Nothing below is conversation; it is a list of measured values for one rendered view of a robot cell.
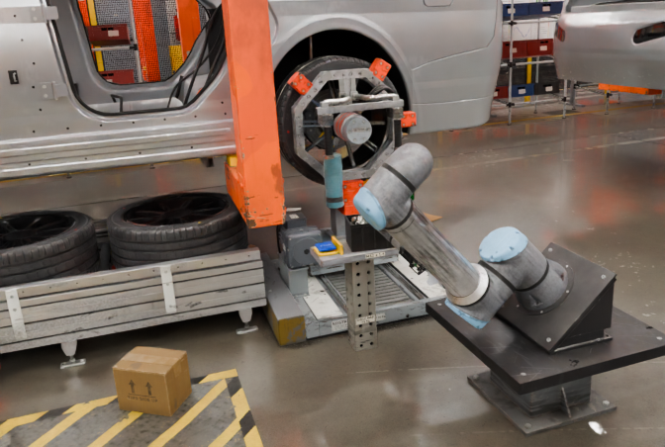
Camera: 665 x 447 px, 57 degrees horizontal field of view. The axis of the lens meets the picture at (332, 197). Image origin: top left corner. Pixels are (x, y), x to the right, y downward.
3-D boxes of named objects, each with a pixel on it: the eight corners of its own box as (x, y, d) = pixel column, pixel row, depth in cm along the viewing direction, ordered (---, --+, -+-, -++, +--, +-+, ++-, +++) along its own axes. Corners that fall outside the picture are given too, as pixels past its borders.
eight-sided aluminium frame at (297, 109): (396, 170, 321) (394, 64, 306) (402, 173, 315) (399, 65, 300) (296, 184, 306) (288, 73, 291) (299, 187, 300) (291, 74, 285)
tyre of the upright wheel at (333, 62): (409, 104, 341) (319, 29, 316) (427, 109, 319) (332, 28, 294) (339, 200, 343) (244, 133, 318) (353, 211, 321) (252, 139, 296)
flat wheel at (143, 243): (216, 223, 351) (212, 184, 345) (271, 255, 298) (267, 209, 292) (98, 252, 316) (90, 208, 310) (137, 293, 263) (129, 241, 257)
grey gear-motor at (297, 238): (305, 264, 335) (301, 203, 325) (328, 295, 296) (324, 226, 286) (273, 270, 330) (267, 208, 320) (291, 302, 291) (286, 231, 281)
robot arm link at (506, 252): (555, 260, 201) (525, 228, 194) (522, 300, 200) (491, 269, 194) (527, 246, 215) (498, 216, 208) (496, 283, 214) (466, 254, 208)
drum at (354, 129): (358, 136, 310) (357, 109, 306) (373, 143, 290) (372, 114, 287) (332, 139, 306) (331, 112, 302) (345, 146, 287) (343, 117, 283)
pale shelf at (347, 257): (405, 237, 268) (404, 231, 267) (421, 250, 252) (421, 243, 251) (310, 253, 256) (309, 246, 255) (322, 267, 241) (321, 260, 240)
